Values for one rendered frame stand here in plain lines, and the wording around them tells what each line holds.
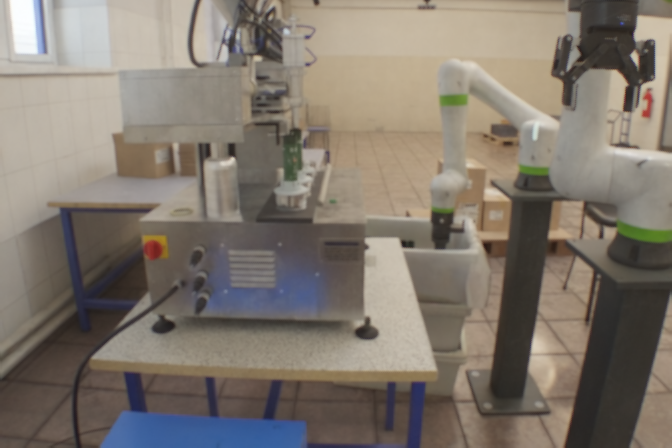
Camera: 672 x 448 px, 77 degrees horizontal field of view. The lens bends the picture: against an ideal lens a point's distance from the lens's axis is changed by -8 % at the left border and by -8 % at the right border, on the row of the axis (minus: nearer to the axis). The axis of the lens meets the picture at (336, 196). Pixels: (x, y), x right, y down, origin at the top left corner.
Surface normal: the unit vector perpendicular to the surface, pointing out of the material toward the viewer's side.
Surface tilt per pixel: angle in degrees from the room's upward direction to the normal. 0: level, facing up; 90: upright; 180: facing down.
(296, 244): 90
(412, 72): 90
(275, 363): 0
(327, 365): 0
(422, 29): 90
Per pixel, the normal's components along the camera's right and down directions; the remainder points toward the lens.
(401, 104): -0.03, 0.25
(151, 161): -0.30, 0.24
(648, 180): -0.52, 0.18
